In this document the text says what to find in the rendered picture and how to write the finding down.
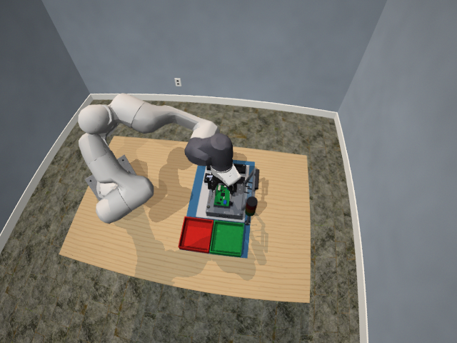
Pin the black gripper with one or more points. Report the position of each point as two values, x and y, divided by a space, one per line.
217 181

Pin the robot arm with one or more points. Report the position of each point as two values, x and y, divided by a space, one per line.
206 147

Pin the red open-top bin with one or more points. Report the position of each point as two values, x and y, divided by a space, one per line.
196 235

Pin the green circuit board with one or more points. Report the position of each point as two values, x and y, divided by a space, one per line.
222 196

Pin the green bin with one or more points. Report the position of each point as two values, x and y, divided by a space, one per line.
227 239

